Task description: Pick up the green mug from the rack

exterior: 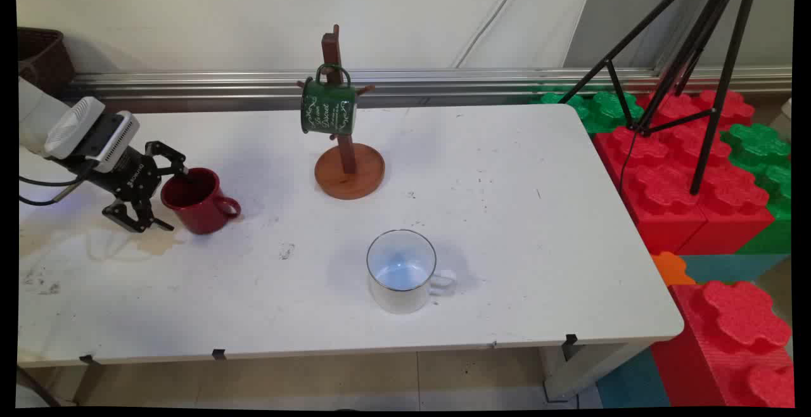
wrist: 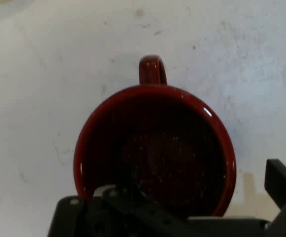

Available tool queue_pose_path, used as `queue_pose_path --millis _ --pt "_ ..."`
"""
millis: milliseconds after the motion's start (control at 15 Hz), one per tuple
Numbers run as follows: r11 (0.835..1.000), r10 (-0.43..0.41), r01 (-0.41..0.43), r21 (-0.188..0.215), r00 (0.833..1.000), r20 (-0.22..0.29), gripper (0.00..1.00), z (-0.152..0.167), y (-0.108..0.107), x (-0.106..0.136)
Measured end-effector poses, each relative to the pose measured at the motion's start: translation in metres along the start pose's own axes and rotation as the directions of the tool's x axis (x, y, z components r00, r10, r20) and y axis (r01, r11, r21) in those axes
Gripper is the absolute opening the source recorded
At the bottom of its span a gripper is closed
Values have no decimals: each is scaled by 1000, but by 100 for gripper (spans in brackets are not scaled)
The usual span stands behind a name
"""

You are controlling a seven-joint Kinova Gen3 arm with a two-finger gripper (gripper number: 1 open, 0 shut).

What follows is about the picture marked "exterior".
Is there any red ceramic mug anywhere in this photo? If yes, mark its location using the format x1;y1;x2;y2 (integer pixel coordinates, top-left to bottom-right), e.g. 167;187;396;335
160;167;242;236

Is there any black camera cable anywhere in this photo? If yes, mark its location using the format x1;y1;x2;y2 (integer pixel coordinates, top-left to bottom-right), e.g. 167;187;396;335
18;160;97;188

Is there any teal foam floor mat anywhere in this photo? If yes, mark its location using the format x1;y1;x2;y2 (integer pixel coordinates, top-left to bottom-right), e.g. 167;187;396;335
596;347;672;409
681;253;793;286

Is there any green mug with white print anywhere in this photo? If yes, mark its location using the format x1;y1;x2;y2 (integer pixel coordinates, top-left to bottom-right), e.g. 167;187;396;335
300;63;357;136

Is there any white enamel mug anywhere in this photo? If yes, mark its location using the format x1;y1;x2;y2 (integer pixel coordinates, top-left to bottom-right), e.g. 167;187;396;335
366;229;457;314

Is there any green foam building block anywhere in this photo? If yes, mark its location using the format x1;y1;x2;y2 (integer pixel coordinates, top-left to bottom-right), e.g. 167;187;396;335
721;122;793;256
529;91;647;134

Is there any aluminium wall rail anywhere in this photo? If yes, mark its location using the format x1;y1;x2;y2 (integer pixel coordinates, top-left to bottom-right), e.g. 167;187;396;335
63;66;793;113

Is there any brown wooden mug tree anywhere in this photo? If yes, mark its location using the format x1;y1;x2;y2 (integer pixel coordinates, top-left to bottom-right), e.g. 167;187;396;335
297;24;386;201

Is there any dark brown wicker basket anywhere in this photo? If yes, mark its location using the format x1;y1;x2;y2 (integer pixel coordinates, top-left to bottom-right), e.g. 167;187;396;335
18;27;77;98

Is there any orange foam piece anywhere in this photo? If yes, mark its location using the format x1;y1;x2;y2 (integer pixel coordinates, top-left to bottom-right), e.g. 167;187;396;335
651;251;696;288

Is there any red foam building block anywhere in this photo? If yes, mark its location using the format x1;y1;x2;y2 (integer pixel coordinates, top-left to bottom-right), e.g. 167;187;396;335
592;127;709;256
637;87;756;132
651;279;796;409
659;129;777;256

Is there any white table leg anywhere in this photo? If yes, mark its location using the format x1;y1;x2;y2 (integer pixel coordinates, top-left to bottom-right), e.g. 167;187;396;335
72;364;108;406
544;341;653;403

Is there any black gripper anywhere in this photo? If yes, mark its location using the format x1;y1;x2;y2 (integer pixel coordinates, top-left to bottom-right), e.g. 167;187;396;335
63;141;191;234

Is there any thin black tripod cable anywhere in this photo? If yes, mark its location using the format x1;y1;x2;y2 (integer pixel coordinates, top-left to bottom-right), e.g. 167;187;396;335
618;131;639;205

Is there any white grey wrist camera box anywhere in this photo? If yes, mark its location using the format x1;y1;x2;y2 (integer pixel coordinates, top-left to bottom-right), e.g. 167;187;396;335
43;96;140;174

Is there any black tripod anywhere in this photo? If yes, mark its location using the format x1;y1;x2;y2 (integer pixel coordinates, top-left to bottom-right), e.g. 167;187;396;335
558;0;762;196

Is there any white wall cable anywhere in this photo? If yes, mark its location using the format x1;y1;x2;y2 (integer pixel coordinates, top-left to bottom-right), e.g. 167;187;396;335
451;0;532;69

